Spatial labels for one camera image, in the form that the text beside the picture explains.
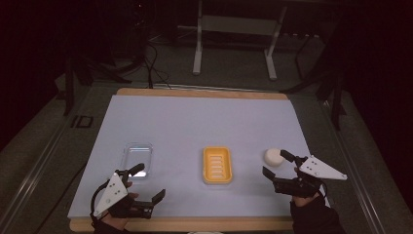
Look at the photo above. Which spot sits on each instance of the pale blue table mat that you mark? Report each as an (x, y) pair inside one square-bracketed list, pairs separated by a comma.
[(195, 123)]

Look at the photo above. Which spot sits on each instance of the clear plastic box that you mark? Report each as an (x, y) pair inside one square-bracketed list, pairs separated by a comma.
[(138, 156)]

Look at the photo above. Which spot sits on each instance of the black floor bracket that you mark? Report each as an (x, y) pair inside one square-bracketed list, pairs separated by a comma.
[(78, 121)]

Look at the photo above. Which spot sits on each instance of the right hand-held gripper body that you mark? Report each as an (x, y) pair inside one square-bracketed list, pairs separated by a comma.
[(319, 169)]

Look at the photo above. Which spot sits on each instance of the yellow soap dish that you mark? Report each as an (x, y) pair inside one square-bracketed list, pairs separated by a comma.
[(217, 165)]

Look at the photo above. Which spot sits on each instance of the person's right hand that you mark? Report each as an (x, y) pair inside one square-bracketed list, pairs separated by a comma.
[(300, 200)]

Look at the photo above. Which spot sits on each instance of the round white soap bar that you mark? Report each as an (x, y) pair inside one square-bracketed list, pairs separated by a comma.
[(272, 157)]

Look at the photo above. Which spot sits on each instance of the black metal stand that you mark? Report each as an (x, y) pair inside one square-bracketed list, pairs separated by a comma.
[(336, 97)]

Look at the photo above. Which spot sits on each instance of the white metal stand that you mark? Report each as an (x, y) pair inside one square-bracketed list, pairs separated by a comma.
[(238, 25)]

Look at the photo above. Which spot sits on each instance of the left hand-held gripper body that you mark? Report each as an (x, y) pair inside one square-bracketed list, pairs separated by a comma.
[(112, 195)]

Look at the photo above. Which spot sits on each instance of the person's left hand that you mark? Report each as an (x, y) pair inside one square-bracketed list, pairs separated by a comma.
[(115, 221)]

